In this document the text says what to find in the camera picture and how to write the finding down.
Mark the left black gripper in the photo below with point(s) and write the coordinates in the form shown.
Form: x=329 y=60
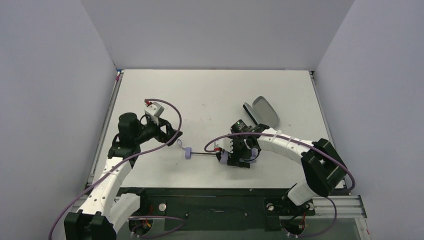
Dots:
x=164 y=127

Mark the lilac folding umbrella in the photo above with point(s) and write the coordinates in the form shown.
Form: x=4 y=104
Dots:
x=212 y=154

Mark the black umbrella case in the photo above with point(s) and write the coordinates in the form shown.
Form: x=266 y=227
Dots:
x=262 y=112

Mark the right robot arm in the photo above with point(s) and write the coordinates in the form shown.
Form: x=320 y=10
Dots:
x=322 y=166

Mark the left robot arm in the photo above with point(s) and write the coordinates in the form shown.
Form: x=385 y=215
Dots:
x=101 y=217

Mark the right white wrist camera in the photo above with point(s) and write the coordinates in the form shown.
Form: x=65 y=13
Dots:
x=224 y=144

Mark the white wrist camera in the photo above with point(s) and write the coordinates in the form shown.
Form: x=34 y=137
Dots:
x=224 y=144
x=154 y=110

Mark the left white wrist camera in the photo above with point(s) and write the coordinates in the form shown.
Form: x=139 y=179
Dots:
x=154 y=110

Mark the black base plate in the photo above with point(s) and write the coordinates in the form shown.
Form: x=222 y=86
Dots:
x=217 y=213

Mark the aluminium rail frame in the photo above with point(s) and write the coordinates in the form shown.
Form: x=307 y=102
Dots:
x=338 y=207

